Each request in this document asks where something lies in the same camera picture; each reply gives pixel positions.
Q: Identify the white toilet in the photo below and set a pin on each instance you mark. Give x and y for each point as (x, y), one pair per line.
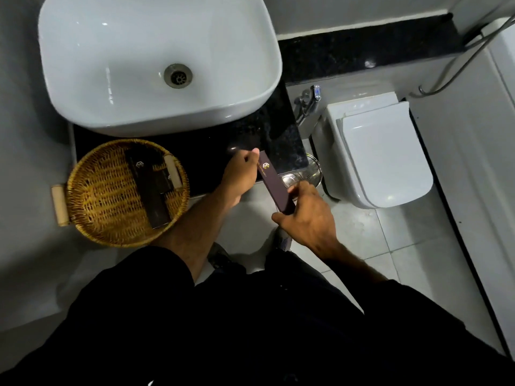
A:
(378, 152)

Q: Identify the small dark box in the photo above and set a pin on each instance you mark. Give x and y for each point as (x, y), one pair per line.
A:
(165, 178)

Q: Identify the black granite ledge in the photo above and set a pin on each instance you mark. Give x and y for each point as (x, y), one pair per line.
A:
(362, 48)

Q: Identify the person's left hand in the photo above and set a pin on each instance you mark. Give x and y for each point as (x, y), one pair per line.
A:
(237, 174)

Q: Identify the person's black clothing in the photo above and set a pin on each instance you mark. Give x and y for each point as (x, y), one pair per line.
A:
(241, 329)

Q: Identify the person's right hand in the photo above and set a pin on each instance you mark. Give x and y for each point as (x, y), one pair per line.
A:
(312, 223)

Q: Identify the person's right thumb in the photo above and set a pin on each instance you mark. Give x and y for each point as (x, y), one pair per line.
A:
(283, 219)

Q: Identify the long purple box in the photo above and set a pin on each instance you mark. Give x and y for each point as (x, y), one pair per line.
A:
(274, 184)

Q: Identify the person's left forearm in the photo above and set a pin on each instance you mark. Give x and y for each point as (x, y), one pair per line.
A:
(193, 233)

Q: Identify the person's dark shoe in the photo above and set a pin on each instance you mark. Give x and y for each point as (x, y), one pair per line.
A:
(219, 256)

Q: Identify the person's left fingers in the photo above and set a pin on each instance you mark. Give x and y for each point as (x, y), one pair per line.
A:
(251, 154)

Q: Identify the metal sink drain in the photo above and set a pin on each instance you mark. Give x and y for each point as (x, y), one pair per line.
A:
(178, 76)

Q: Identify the white ceramic sink basin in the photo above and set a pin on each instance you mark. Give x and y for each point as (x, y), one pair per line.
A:
(120, 56)

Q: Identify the person's right forearm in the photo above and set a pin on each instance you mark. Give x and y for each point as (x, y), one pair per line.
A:
(348, 263)

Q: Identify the long dark brown box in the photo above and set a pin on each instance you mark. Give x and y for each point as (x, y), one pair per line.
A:
(149, 192)

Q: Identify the chrome bidet sprayer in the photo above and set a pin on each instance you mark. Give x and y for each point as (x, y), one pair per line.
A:
(306, 102)

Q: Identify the round wicker basket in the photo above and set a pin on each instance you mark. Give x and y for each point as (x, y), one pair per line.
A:
(106, 196)

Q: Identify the chrome trash bin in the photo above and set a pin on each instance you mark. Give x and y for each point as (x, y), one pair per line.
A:
(308, 172)

